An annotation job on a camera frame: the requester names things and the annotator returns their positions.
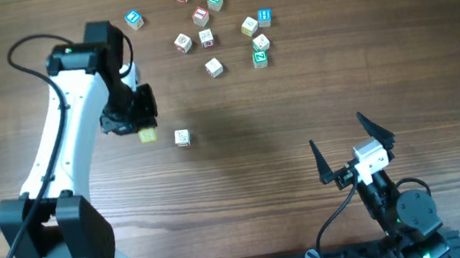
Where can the white green sided block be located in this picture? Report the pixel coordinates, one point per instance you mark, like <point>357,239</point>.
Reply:
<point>261,43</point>

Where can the green Z wooden block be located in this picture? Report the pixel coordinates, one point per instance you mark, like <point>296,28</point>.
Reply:
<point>260,59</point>

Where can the yellow sided wooden block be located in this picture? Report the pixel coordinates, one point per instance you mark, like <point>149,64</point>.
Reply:
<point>249,26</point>

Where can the red I wooden block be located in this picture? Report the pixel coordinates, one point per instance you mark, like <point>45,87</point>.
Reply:
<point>200,16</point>

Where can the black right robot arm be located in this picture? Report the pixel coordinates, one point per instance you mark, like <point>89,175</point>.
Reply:
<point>404,210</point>

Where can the white red picture block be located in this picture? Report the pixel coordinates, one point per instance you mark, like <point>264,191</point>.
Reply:
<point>206,38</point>

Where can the white red A block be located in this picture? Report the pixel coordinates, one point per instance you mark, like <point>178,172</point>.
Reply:
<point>214,67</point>

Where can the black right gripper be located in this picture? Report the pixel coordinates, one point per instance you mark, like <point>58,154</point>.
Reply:
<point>343,175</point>

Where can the blue letter wooden block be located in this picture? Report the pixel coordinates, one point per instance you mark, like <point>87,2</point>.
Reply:
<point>134,19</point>

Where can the white red striped block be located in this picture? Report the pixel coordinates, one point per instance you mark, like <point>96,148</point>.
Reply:
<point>182,137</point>

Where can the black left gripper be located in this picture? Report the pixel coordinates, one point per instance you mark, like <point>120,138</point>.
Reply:
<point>143,117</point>

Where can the blue H wooden block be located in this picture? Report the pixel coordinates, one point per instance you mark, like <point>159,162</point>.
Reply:
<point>264,17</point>

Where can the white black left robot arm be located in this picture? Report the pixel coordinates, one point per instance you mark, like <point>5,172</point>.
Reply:
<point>93,87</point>

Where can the green N wooden block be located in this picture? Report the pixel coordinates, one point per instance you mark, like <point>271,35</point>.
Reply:
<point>215,5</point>

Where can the yellow edged wooden block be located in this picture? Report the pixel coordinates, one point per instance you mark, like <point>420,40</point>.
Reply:
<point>147,135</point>

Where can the red drawing wooden block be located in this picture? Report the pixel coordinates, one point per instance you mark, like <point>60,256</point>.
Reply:
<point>183,43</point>

